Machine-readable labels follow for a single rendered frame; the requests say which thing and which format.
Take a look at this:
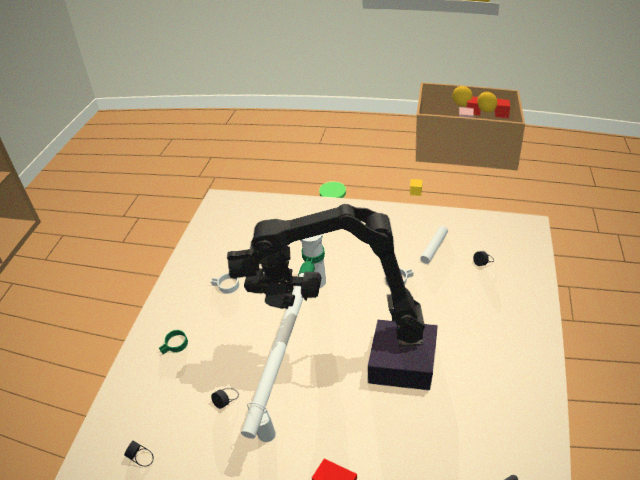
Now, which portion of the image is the dark green band with small ears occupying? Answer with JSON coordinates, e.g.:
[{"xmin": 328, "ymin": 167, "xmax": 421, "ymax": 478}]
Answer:
[{"xmin": 159, "ymin": 329, "xmax": 188, "ymax": 354}]

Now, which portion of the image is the grey metal band clamp with tab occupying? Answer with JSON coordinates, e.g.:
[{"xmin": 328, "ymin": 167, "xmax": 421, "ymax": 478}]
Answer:
[
  {"xmin": 384, "ymin": 268, "xmax": 414, "ymax": 286},
  {"xmin": 210, "ymin": 274, "xmax": 240, "ymax": 294}
]

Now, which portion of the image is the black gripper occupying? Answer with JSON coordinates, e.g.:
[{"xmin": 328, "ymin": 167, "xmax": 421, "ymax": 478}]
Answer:
[{"xmin": 244, "ymin": 261, "xmax": 322, "ymax": 301}]

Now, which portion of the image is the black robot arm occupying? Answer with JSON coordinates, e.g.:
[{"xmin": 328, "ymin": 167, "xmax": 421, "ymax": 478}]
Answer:
[{"xmin": 226, "ymin": 203, "xmax": 425, "ymax": 346}]

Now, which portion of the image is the black cap with wire loop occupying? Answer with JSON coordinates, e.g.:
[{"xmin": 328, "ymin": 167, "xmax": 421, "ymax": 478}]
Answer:
[
  {"xmin": 473, "ymin": 251, "xmax": 494, "ymax": 266},
  {"xmin": 211, "ymin": 388, "xmax": 240, "ymax": 409},
  {"xmin": 124, "ymin": 440, "xmax": 154, "ymax": 467}
]

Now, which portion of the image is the dark green cup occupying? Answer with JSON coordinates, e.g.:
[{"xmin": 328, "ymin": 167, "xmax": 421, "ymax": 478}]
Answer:
[{"xmin": 298, "ymin": 246, "xmax": 325, "ymax": 276}]

